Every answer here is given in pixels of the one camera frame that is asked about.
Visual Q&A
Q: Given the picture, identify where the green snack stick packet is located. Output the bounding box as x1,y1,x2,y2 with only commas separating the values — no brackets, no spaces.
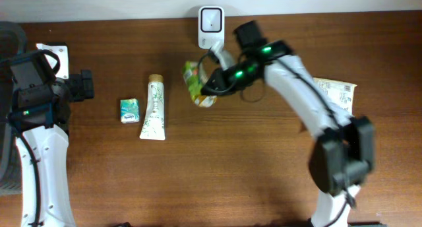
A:
182,61,217,108

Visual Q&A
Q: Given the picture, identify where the white barcode scanner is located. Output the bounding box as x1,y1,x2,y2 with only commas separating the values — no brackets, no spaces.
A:
198,6,225,49

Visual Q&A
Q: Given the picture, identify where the dark grey plastic basket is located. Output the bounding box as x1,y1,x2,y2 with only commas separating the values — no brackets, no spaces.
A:
1,21,27,196

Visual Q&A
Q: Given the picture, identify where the cream snack bag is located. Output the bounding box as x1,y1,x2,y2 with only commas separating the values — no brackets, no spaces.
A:
314,77,357,114

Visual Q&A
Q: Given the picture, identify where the white tube with gold cap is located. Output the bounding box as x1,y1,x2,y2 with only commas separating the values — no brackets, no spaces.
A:
139,74,166,141

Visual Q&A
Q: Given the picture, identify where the teal tissue pack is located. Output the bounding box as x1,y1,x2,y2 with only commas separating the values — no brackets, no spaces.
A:
120,98,140,123

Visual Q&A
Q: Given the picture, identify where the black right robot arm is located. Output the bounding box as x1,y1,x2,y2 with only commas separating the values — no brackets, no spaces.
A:
200,20,375,226

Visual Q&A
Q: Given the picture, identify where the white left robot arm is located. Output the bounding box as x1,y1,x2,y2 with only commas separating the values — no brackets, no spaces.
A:
2,49,94,226

